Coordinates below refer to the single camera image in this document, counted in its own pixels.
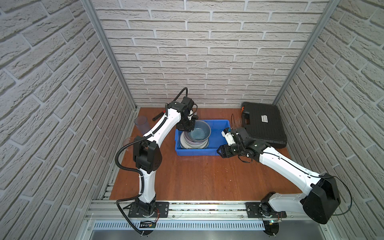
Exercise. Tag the red black hand tool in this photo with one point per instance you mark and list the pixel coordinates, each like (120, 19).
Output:
(158, 116)

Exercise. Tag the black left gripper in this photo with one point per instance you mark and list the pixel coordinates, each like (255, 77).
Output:
(181, 127)

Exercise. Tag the small grey black device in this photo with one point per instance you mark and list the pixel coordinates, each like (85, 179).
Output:
(195, 116)

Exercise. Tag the clear glass cup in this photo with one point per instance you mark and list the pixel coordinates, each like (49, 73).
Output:
(128, 141)

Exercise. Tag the light green ceramic bowl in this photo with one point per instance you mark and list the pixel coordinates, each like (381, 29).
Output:
(186, 144)

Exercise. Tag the dark blue ceramic bowl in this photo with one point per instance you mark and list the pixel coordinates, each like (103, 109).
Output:
(201, 131)

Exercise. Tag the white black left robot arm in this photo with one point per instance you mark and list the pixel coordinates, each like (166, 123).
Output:
(147, 154)

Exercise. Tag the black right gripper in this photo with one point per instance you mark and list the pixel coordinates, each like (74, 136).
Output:
(224, 149)

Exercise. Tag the left robot arm base plate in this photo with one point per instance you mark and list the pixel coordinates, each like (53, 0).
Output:
(139, 209)

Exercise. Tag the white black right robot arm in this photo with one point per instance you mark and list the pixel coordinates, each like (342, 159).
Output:
(319, 197)

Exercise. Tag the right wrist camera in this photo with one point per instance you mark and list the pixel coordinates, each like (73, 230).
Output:
(236, 136)

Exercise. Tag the right robot arm base plate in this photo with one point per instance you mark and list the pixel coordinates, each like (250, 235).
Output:
(263, 210)

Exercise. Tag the frosted tall plastic tumbler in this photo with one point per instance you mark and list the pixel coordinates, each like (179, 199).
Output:
(142, 124)

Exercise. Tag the aluminium mounting rail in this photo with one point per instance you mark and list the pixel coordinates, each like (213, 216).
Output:
(210, 211)

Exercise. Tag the lilac ceramic bowl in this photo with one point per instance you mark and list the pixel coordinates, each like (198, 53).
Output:
(195, 145)

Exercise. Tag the blue plastic bin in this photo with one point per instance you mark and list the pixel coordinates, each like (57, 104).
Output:
(215, 140)

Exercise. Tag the black plastic tool case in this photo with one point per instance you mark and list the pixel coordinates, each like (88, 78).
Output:
(264, 122)

